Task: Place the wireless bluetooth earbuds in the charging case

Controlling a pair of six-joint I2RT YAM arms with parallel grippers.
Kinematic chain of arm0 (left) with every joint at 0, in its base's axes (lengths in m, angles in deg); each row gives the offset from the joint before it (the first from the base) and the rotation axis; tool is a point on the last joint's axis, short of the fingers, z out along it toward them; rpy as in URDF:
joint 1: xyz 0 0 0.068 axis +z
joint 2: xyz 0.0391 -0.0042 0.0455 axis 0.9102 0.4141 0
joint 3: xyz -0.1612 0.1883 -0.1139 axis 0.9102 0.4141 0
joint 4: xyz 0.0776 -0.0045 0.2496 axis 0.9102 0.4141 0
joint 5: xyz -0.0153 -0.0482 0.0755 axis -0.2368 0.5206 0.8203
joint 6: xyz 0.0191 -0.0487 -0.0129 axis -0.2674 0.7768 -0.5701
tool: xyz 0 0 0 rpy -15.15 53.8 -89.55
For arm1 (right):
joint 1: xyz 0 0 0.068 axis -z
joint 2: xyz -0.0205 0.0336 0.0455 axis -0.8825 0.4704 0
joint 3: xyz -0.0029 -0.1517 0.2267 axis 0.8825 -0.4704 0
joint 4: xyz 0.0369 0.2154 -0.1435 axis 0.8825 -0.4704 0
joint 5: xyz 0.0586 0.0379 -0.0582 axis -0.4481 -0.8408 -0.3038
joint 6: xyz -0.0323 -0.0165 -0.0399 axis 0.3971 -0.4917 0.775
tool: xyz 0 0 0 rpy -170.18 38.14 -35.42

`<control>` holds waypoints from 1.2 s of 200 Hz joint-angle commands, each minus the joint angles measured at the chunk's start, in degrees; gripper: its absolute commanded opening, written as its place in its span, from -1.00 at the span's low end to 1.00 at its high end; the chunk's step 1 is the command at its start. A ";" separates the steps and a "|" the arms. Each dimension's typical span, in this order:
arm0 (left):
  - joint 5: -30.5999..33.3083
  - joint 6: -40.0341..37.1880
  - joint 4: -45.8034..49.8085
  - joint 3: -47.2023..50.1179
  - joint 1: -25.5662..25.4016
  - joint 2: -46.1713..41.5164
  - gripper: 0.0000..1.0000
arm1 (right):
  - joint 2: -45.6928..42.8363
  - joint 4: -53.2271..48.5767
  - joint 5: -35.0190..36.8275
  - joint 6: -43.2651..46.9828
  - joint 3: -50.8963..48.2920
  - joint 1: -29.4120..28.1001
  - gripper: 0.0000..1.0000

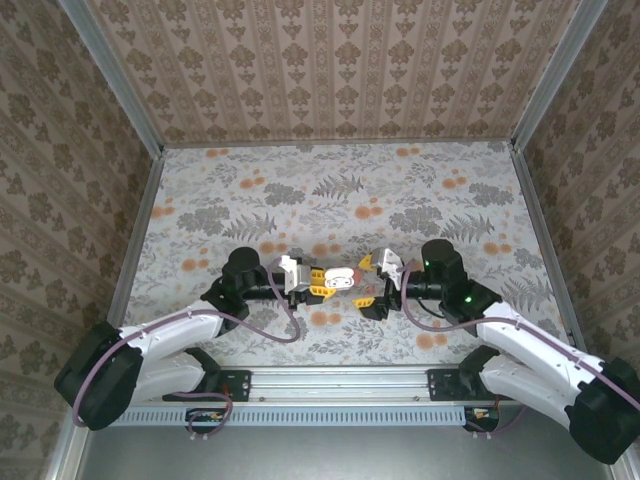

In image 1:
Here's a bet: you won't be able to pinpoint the white earbud charging case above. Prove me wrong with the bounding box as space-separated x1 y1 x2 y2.
323 266 357 292

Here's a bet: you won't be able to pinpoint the floral patterned table cover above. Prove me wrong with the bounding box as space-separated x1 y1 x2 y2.
112 141 581 366

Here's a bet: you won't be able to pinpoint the grey sheet metal panel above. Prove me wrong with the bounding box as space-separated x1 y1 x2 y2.
74 404 626 480

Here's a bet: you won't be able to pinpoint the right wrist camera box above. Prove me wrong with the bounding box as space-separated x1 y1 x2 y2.
371 246 403 290

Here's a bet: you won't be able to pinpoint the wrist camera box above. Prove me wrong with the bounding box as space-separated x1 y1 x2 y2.
371 246 403 290
276 253 315 297

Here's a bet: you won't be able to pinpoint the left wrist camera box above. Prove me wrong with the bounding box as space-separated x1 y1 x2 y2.
276 253 315 297

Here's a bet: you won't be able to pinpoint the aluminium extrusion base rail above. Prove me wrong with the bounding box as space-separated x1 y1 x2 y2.
119 363 612 404

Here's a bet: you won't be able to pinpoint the aluminium side rail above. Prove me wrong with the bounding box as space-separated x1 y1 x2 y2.
510 149 581 341
107 149 166 326

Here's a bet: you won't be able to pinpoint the grey slotted cable duct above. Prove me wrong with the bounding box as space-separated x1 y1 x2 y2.
112 405 471 427

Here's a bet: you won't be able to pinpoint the thin aluminium wall rail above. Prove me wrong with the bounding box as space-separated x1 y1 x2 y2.
162 141 516 150

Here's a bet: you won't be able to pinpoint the aluminium frame post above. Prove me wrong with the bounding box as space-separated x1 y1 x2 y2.
510 0 609 151
57 0 166 156

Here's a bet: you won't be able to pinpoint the aluminium panel frame bar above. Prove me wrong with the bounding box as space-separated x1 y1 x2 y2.
609 452 640 480
45 427 90 480

